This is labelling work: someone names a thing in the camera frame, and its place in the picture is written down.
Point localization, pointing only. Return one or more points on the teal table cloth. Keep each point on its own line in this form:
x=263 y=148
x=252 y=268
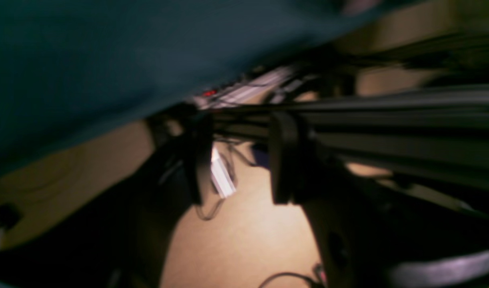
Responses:
x=71 y=70

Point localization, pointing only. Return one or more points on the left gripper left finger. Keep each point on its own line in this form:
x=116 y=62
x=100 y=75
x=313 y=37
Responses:
x=121 y=238

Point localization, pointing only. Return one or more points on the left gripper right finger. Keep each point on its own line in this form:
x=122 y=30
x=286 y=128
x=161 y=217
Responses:
x=368 y=235

